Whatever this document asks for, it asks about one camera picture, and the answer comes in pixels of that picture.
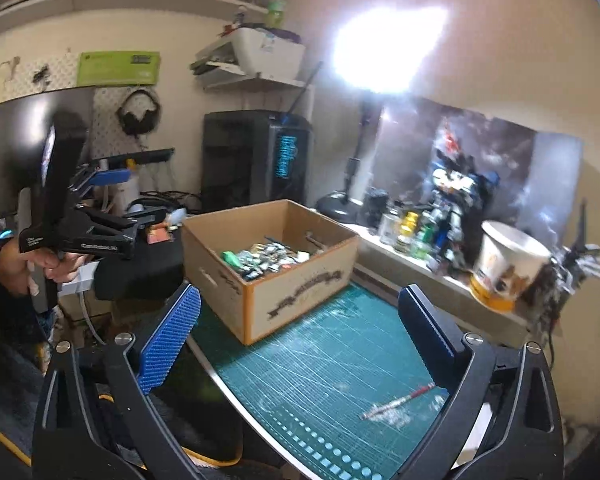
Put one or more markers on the brown cardboard box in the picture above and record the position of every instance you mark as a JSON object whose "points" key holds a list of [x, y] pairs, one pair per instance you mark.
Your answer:
{"points": [[262, 266]]}

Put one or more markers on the black computer monitor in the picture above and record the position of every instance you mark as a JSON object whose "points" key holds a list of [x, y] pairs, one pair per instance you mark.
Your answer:
{"points": [[24, 125]]}

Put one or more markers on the green box on wall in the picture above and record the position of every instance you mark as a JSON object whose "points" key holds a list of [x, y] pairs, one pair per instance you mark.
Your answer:
{"points": [[118, 68]]}

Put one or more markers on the black computer tower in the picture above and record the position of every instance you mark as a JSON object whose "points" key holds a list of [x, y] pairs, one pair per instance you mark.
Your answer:
{"points": [[254, 156]]}

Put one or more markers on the white printer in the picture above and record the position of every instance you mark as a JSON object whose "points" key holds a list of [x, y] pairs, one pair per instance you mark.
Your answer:
{"points": [[250, 52]]}

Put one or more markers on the red white hobby knife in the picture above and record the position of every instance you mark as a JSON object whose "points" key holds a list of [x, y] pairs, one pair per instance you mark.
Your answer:
{"points": [[396, 403]]}

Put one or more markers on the black desk lamp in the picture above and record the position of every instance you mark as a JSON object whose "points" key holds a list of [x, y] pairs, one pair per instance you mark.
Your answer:
{"points": [[379, 52]]}

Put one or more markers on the silver winged robot model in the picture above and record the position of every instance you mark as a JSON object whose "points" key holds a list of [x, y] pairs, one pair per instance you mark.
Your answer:
{"points": [[564, 274]]}

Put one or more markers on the black headphones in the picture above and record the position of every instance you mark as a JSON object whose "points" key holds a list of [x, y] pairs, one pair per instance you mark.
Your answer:
{"points": [[139, 113]]}

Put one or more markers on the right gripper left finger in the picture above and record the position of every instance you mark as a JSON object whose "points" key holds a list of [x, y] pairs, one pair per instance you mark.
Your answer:
{"points": [[70, 438]]}

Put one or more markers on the left hand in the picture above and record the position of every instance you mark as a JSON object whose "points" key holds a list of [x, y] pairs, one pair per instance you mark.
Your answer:
{"points": [[16, 267]]}

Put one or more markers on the dark storm backdrop board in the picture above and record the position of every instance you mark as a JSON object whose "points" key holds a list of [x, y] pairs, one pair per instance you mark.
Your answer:
{"points": [[532, 176]]}

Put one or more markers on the green cutting mat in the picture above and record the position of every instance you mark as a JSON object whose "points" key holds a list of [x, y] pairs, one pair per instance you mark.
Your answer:
{"points": [[305, 386]]}

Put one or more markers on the wall shelf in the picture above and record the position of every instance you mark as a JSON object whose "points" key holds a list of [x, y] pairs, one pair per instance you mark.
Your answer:
{"points": [[215, 76]]}

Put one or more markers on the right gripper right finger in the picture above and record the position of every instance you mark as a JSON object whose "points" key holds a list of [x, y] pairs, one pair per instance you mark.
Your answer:
{"points": [[501, 419]]}

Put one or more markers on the blue white robot model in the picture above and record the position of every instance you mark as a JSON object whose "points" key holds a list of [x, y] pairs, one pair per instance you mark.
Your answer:
{"points": [[454, 208]]}

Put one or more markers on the green cap paint bottle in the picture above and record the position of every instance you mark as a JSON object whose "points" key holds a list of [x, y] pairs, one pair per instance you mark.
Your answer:
{"points": [[421, 247]]}

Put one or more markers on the white desk riser shelf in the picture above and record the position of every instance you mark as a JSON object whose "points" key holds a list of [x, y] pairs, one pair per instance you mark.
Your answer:
{"points": [[396, 270]]}

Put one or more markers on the McDonalds paper bucket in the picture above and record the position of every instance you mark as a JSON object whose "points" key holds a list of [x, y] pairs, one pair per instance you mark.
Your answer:
{"points": [[508, 262]]}

